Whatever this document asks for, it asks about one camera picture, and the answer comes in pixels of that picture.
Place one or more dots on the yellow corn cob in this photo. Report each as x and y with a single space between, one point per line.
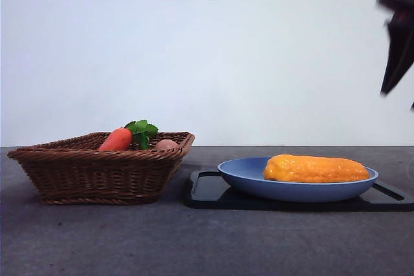
317 169

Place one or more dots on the orange carrot with green leaves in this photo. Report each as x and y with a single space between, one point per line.
118 138

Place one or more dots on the pale brown egg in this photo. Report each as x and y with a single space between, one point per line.
165 145

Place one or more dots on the brown wicker basket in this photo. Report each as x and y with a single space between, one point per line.
97 176

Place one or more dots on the black rectangular tray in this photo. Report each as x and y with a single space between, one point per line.
207 192

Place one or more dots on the blue round plate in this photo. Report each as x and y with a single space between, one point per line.
291 192

